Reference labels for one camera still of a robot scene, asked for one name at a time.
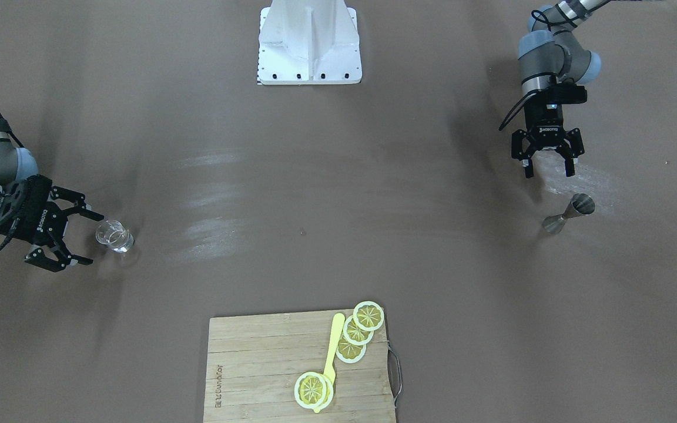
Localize clear glass measuring cup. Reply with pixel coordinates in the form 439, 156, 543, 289
96, 220, 135, 253

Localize bamboo cutting board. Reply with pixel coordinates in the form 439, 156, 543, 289
203, 310, 397, 422

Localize white camera pillar base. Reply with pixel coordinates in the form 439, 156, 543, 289
256, 1, 363, 85

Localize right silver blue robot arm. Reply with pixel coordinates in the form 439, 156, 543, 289
0, 112, 104, 271

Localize yellow plastic knife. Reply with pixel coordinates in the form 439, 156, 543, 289
314, 313, 346, 414

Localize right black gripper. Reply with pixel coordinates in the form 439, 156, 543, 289
7, 176, 105, 271

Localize steel double jigger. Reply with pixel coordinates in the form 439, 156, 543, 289
542, 193, 595, 234

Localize middle lemon slice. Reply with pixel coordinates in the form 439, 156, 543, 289
342, 317, 374, 347

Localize inner lemon slice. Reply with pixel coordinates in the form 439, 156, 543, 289
336, 337, 367, 364

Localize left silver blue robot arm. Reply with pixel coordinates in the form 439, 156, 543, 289
500, 1, 607, 179

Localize lemon slice on knife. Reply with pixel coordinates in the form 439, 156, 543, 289
294, 371, 335, 413

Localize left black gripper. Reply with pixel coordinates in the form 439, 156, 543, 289
511, 103, 585, 179

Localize outer lemon slice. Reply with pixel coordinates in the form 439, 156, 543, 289
353, 301, 385, 331

